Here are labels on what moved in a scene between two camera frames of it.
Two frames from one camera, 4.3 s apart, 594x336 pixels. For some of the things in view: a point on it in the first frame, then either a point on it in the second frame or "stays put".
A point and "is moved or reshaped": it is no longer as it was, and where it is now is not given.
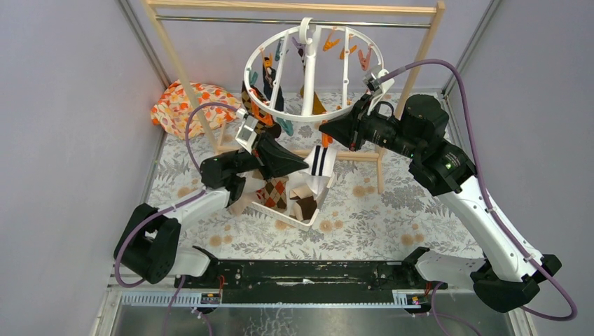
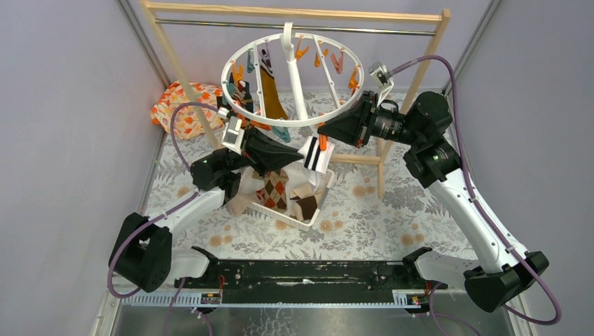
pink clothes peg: [364, 61] → [337, 64]
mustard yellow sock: [318, 107] → [274, 107]
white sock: [314, 182] is moved or reshaped
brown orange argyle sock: [274, 194] stays put
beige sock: [254, 181] stays put
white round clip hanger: [313, 73] is moved or reshaped
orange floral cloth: [171, 110] stays put
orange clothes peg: [326, 139] is moved or reshaped
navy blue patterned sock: [269, 75] → [242, 95]
